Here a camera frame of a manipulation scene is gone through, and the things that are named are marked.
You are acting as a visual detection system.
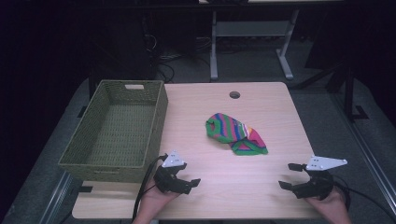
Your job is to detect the aluminium rail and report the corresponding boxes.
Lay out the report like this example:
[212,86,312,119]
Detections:
[38,170,74,224]
[331,91,396,217]

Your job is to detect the green woven basket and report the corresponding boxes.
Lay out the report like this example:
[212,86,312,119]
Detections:
[58,79,169,184]

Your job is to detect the person's left hand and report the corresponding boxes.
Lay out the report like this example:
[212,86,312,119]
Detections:
[133,179,182,224]

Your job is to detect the black stand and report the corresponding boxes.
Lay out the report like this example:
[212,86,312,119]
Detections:
[340,60,371,123]

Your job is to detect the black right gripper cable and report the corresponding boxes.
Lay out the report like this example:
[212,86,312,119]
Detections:
[332,175,396,222]

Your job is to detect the person's right hand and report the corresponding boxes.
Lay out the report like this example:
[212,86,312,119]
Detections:
[305,186,352,224]

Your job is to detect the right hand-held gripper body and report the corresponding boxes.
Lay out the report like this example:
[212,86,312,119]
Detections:
[292,155,348,201]

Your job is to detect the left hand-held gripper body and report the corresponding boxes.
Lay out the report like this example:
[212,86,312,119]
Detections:
[153,149,189,194]

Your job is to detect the striped colourful sock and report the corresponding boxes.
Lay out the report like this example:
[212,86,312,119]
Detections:
[205,112,269,157]

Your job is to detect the black floor cables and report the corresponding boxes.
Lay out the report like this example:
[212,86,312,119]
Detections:
[141,15,213,84]

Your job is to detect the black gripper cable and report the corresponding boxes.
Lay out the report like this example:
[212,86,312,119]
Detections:
[132,153,169,222]
[332,175,396,222]

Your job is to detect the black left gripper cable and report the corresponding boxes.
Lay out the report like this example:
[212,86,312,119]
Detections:
[132,153,169,222]

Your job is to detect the grey metal desk frame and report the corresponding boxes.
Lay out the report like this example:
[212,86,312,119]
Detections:
[199,0,344,81]

